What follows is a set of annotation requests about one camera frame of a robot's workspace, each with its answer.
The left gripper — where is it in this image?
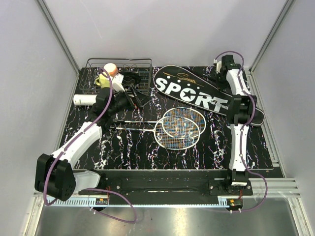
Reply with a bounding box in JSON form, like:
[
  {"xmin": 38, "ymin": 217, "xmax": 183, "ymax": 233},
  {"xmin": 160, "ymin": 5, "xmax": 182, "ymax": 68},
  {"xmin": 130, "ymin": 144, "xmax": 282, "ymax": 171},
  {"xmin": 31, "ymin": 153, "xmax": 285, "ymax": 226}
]
[{"xmin": 109, "ymin": 85, "xmax": 152, "ymax": 116}]

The black racket bag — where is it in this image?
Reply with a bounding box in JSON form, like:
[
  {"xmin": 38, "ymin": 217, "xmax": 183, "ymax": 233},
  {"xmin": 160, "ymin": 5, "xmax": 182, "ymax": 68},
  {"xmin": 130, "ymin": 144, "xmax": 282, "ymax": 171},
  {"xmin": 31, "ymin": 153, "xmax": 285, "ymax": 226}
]
[{"xmin": 153, "ymin": 65, "xmax": 266, "ymax": 126}]

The badminton racket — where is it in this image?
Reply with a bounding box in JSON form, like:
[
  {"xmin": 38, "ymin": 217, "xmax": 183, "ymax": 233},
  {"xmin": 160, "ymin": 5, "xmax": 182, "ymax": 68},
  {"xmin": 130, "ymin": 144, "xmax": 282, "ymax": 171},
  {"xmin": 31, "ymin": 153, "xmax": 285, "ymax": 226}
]
[
  {"xmin": 115, "ymin": 116, "xmax": 200, "ymax": 150},
  {"xmin": 113, "ymin": 107, "xmax": 206, "ymax": 145}
]

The white shuttlecock tube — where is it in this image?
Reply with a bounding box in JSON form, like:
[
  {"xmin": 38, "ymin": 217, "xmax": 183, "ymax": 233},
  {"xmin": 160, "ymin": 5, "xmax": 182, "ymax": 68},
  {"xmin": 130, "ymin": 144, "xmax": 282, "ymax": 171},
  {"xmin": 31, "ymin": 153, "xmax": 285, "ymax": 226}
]
[{"xmin": 73, "ymin": 94, "xmax": 96, "ymax": 106}]

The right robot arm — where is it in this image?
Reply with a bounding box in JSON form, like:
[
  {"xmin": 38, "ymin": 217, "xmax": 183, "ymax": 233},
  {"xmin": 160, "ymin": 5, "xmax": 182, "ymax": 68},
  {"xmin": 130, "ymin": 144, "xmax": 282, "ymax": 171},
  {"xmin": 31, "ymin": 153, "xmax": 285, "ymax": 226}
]
[{"xmin": 214, "ymin": 51, "xmax": 256, "ymax": 195}]

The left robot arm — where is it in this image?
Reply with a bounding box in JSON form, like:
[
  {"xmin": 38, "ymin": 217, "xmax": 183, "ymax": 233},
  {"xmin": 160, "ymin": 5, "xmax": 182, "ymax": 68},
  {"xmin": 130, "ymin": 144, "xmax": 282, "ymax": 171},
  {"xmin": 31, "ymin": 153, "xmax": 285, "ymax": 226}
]
[{"xmin": 34, "ymin": 86, "xmax": 151, "ymax": 201}]

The black bowl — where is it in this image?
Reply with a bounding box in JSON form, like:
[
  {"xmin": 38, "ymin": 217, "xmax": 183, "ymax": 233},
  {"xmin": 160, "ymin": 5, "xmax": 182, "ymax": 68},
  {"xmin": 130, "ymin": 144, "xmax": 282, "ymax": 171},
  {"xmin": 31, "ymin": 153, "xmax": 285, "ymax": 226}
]
[{"xmin": 119, "ymin": 71, "xmax": 141, "ymax": 89}]

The yellow-green mug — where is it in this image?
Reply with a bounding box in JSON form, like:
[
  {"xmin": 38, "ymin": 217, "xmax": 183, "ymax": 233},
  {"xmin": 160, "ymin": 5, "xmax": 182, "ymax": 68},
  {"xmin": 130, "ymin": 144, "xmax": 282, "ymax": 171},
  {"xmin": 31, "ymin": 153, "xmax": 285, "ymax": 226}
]
[{"xmin": 94, "ymin": 74, "xmax": 112, "ymax": 88}]

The pink cup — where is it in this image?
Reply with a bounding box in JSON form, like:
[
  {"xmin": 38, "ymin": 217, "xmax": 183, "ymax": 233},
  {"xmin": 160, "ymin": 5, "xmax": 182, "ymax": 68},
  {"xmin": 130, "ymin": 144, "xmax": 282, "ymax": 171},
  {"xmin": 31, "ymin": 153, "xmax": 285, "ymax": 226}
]
[{"xmin": 103, "ymin": 63, "xmax": 119, "ymax": 77}]

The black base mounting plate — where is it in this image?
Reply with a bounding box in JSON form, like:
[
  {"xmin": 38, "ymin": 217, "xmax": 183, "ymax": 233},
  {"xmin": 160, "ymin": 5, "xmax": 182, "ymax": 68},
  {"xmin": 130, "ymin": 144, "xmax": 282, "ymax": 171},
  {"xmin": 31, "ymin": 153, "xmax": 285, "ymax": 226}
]
[{"xmin": 80, "ymin": 170, "xmax": 253, "ymax": 205}]

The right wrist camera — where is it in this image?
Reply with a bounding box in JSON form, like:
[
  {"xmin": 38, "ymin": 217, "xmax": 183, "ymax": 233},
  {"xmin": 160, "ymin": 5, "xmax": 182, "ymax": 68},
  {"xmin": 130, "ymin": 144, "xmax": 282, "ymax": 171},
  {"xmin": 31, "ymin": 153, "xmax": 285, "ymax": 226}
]
[{"xmin": 214, "ymin": 59, "xmax": 222, "ymax": 74}]

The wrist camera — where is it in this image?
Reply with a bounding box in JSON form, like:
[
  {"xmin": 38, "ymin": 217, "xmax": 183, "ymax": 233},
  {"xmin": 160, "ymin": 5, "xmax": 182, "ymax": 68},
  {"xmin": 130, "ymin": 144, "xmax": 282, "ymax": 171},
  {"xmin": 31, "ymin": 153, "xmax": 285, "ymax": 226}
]
[
  {"xmin": 112, "ymin": 73, "xmax": 125, "ymax": 92},
  {"xmin": 214, "ymin": 59, "xmax": 222, "ymax": 74}
]

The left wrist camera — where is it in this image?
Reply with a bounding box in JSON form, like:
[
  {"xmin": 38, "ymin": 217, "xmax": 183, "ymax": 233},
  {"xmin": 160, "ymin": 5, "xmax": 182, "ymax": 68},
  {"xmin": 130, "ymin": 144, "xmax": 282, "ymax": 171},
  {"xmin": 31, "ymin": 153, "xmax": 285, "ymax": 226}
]
[{"xmin": 112, "ymin": 73, "xmax": 125, "ymax": 92}]

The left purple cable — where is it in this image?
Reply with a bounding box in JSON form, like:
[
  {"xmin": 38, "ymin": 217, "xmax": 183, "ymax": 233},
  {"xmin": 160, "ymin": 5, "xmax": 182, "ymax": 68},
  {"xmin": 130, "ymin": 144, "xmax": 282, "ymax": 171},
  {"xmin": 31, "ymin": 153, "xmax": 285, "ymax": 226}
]
[{"xmin": 43, "ymin": 68, "xmax": 137, "ymax": 224}]

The wire dish rack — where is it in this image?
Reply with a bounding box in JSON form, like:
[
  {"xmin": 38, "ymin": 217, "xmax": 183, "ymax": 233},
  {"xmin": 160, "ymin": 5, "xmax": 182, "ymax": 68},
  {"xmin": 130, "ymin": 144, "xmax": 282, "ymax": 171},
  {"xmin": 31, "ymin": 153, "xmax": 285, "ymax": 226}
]
[{"xmin": 77, "ymin": 58, "xmax": 152, "ymax": 94}]

